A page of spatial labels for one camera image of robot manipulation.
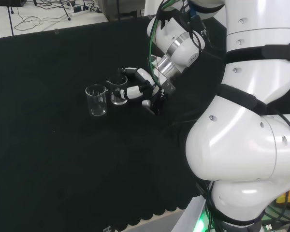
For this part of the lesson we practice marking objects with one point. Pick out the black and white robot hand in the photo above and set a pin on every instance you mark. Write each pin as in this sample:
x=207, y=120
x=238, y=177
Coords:
x=133, y=92

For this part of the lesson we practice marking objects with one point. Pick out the clear glass beaker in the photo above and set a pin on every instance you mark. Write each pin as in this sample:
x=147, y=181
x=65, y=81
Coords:
x=116, y=103
x=96, y=102

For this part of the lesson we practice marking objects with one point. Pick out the grey cabinet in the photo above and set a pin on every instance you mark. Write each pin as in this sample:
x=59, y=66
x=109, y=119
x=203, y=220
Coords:
x=124, y=9

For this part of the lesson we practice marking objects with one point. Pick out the black scalloped bench cloth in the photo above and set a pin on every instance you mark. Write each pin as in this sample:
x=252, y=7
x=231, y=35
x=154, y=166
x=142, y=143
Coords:
x=62, y=149

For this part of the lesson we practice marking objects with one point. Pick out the white power strip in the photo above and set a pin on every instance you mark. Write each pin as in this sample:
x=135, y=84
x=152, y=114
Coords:
x=80, y=10

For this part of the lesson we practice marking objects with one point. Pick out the black tripod leg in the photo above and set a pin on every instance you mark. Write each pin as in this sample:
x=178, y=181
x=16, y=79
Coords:
x=65, y=9

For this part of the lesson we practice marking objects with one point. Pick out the black box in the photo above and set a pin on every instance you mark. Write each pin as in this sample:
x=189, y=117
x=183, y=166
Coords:
x=10, y=3

